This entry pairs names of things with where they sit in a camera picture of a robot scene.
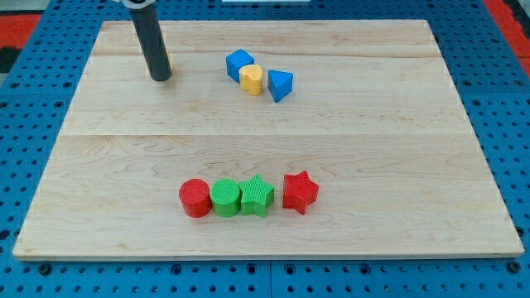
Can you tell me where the yellow heart block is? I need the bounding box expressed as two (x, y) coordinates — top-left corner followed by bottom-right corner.
(238, 65), (263, 96)

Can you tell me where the wooden board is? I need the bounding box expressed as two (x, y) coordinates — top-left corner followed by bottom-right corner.
(13, 20), (524, 262)

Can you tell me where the green star block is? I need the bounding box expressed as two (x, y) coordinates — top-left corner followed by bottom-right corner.
(238, 174), (275, 218)

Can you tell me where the red cylinder block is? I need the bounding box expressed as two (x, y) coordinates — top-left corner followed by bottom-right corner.
(179, 178), (212, 218)

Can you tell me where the blue triangle block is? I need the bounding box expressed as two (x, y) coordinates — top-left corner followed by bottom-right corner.
(267, 70), (294, 103)

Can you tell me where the green cylinder block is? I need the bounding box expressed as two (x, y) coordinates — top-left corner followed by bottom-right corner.
(210, 179), (241, 218)

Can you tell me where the yellow block behind tool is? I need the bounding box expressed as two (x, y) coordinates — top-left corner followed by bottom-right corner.
(167, 51), (173, 71)

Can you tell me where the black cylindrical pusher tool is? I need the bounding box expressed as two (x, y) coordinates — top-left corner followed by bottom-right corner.
(123, 0), (172, 82)

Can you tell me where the red star block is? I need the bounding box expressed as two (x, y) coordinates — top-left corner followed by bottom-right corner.
(282, 171), (320, 215)

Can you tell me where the blue cube block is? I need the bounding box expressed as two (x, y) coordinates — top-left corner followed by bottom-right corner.
(225, 49), (254, 83)

